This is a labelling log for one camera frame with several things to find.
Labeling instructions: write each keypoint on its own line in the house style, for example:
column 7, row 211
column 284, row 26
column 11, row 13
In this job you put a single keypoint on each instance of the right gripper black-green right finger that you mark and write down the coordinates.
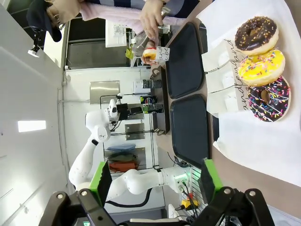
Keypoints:
column 237, row 209

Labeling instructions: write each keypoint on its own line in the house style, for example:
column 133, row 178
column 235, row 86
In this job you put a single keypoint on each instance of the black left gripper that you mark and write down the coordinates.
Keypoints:
column 122, row 111

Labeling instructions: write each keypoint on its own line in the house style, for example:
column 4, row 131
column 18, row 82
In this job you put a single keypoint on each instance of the right gripper black-green left finger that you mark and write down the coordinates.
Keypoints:
column 70, row 212

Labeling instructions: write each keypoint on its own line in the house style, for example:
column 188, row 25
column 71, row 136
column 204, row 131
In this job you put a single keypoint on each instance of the white paper bag script print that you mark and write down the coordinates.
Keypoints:
column 216, row 56
column 162, row 55
column 218, row 94

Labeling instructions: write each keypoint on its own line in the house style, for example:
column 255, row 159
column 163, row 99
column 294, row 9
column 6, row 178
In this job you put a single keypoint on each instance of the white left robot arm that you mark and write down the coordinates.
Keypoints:
column 138, row 180

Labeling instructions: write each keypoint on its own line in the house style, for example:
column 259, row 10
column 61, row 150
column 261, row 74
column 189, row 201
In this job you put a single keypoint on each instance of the person's pink sleeved forearm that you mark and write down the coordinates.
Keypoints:
column 113, row 13

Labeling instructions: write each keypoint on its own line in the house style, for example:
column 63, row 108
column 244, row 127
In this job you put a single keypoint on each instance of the person's left hand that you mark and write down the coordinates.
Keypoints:
column 147, row 60

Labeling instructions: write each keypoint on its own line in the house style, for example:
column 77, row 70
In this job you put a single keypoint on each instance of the person's right hand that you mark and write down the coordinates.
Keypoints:
column 151, row 16

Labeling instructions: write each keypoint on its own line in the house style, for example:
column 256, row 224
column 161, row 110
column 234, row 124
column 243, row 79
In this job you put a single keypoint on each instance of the blue pepsi drink can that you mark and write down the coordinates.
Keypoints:
column 148, row 99

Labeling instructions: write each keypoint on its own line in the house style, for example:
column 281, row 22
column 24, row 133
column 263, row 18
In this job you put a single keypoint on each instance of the green black drink can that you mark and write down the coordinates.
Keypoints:
column 154, row 109

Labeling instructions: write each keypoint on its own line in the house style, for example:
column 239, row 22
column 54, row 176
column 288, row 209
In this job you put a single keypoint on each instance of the metal shelf with folded cloths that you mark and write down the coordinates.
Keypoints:
column 123, row 156

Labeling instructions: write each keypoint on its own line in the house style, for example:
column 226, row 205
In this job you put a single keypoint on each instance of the yellow emergency stop red button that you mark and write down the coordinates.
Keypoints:
column 190, row 204

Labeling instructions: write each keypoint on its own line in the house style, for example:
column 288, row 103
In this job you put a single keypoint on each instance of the large white paper sheet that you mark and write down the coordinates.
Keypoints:
column 254, row 146

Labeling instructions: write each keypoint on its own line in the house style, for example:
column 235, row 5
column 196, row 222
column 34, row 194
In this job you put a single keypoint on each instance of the rectangular ceiling light panel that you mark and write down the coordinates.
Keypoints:
column 31, row 126

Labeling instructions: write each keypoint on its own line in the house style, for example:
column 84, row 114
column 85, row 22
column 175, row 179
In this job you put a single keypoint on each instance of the dark donut white drizzle sprinkles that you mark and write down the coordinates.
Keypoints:
column 279, row 99

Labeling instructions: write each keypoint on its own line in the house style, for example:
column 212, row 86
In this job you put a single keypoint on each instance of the bystander in beige jacket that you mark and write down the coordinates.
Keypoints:
column 54, row 16

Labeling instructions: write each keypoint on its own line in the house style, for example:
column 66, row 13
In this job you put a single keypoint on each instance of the yellow iced sprinkled donut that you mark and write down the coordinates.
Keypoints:
column 270, row 63

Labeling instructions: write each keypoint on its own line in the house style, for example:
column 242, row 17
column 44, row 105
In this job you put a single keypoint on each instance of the chocolate donut orange sprinkles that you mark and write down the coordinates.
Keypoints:
column 264, row 27

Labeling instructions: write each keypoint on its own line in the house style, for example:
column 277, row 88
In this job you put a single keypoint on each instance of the grey metal wall plate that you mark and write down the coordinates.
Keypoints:
column 104, row 92

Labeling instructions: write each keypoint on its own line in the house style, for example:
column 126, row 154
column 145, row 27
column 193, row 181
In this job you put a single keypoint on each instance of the white wall notice board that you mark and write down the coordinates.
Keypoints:
column 115, row 33

